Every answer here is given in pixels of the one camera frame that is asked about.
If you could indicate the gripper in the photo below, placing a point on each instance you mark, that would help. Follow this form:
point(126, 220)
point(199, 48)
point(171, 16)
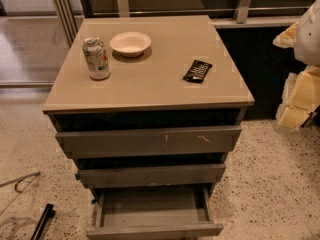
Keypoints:
point(309, 39)

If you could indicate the grey bottom drawer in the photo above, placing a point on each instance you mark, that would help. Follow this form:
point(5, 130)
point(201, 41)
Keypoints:
point(180, 212)

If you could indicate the grey drawer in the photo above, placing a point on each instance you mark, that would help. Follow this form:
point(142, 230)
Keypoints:
point(151, 176)
point(180, 212)
point(148, 142)

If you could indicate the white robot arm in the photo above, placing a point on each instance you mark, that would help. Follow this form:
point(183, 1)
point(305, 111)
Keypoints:
point(301, 93)

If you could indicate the grey drawer cabinet beige top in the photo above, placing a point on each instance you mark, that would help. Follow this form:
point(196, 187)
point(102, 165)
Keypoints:
point(149, 92)

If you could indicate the grey top drawer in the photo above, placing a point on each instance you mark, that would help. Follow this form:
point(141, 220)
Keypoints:
point(148, 142)

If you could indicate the grey middle drawer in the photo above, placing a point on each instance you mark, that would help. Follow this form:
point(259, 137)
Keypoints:
point(151, 176)

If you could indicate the black candy bar wrapper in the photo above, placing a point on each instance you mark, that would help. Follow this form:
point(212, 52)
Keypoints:
point(197, 71)

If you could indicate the wooden counter with metal brackets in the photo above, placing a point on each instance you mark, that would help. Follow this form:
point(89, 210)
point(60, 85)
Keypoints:
point(225, 13)

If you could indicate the white bowl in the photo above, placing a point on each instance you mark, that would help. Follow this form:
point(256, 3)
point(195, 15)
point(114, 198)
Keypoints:
point(130, 44)

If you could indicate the white green soda can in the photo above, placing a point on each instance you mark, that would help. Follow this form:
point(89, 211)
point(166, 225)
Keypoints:
point(96, 58)

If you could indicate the black bar on floor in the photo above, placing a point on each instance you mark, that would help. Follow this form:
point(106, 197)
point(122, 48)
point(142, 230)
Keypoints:
point(47, 214)

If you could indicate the grey metal rod on floor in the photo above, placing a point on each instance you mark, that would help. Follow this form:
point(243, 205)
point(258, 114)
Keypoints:
point(19, 179)

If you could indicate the metal frame post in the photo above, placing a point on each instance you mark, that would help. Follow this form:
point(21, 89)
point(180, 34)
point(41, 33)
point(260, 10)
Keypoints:
point(65, 14)

